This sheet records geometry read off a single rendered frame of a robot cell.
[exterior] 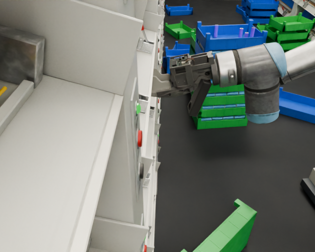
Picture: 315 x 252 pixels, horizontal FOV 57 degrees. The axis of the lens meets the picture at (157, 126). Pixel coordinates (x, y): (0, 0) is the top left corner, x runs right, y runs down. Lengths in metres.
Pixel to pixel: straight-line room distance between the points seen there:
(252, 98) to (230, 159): 0.77
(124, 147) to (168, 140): 1.40
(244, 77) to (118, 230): 0.56
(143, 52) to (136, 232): 0.53
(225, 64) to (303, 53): 0.27
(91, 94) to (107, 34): 0.04
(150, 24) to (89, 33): 0.73
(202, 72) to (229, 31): 0.94
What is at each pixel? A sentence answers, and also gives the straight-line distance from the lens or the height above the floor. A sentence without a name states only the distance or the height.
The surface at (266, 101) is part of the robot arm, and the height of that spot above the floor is 0.62.
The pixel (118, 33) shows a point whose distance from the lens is 0.17.
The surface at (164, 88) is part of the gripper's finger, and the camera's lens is 0.79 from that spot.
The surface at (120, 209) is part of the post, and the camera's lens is 0.28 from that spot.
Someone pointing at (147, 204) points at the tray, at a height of 0.54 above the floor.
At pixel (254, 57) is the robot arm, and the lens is 0.77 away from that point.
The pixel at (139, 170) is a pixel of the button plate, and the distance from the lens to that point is 0.29.
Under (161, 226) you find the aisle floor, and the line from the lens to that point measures 1.24.
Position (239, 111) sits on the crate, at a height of 0.11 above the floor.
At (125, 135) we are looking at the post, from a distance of 0.21.
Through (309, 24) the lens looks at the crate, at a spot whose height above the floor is 0.28.
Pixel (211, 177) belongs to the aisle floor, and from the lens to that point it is 1.43.
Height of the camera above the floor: 1.02
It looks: 36 degrees down
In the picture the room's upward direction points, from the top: straight up
